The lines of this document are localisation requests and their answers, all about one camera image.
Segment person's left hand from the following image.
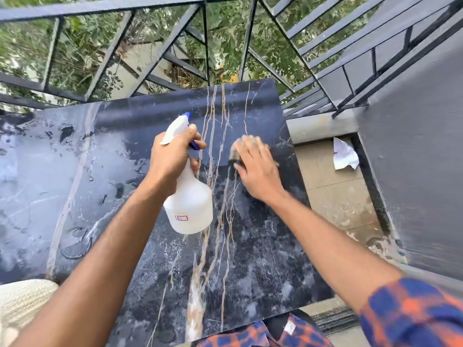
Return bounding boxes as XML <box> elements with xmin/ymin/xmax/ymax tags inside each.
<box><xmin>147</xmin><ymin>123</ymin><xmax>207</xmax><ymax>194</ymax></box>

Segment person's right hand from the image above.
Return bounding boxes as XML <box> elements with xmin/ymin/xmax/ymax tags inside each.
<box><xmin>233</xmin><ymin>135</ymin><xmax>286</xmax><ymax>206</ymax></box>

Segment brown checked cloth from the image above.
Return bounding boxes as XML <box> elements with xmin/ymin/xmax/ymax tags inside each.
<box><xmin>228</xmin><ymin>134</ymin><xmax>280</xmax><ymax>169</ymax></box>

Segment white spray bottle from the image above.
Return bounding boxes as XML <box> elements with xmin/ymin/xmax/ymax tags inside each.
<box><xmin>160</xmin><ymin>111</ymin><xmax>214</xmax><ymax>235</ymax></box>

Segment cream plastic basket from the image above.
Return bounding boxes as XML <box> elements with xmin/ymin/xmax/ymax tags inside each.
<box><xmin>0</xmin><ymin>279</ymin><xmax>60</xmax><ymax>347</ymax></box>

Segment person's right forearm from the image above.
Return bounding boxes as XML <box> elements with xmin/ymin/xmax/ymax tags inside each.
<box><xmin>266</xmin><ymin>193</ymin><xmax>404</xmax><ymax>315</ymax></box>

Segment person's left forearm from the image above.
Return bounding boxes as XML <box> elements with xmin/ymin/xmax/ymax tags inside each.
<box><xmin>11</xmin><ymin>180</ymin><xmax>165</xmax><ymax>347</ymax></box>

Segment dark marble table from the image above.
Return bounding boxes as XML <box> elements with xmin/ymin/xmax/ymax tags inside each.
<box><xmin>0</xmin><ymin>78</ymin><xmax>335</xmax><ymax>347</ymax></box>

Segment crumpled white paper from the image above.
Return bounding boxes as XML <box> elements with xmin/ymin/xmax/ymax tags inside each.
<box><xmin>332</xmin><ymin>137</ymin><xmax>360</xmax><ymax>171</ymax></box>

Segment dark trousers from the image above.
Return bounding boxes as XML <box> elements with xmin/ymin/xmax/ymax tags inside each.
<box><xmin>264</xmin><ymin>308</ymin><xmax>319</xmax><ymax>340</ymax></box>

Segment green foliage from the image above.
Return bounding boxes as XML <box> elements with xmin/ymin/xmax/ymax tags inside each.
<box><xmin>0</xmin><ymin>0</ymin><xmax>381</xmax><ymax>105</ymax></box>

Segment black metal railing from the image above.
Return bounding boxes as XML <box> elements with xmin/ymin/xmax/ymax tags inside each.
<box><xmin>0</xmin><ymin>0</ymin><xmax>463</xmax><ymax>120</ymax></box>

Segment dark ribbed door threshold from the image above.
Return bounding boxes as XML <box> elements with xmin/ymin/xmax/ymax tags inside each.
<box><xmin>312</xmin><ymin>305</ymin><xmax>361</xmax><ymax>336</ymax></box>

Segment blue orange plaid shirt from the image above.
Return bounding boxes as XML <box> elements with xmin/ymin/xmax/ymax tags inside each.
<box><xmin>197</xmin><ymin>278</ymin><xmax>463</xmax><ymax>347</ymax></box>

